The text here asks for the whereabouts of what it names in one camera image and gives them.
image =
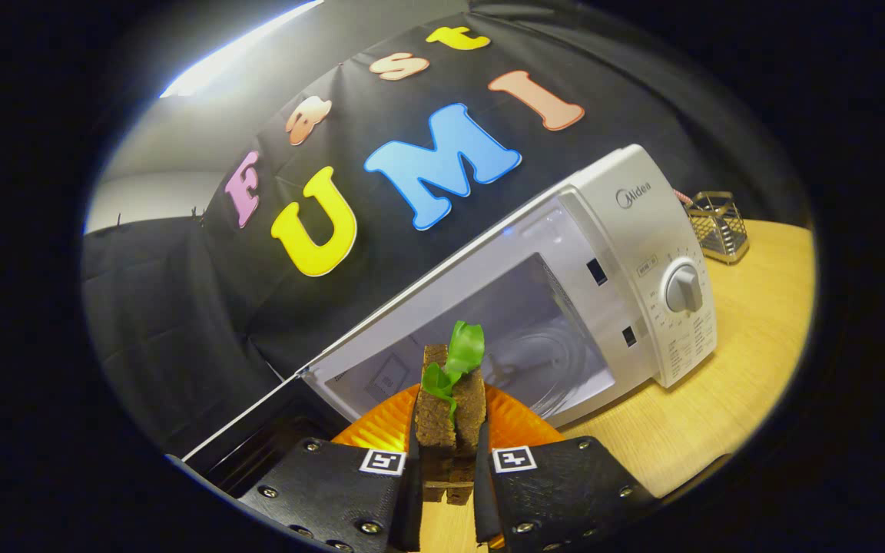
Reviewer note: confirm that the brown bread lettuce sandwich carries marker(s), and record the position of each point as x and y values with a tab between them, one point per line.
435	422

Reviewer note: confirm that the white microwave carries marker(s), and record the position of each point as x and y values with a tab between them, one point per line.
642	230

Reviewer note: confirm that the pink straw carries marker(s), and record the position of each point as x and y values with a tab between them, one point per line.
682	198

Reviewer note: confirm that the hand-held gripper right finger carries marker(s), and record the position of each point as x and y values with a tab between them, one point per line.
482	499

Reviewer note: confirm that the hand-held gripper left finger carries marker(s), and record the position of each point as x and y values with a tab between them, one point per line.
412	491

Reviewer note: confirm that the glass microwave turntable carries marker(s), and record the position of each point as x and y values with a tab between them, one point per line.
558	365

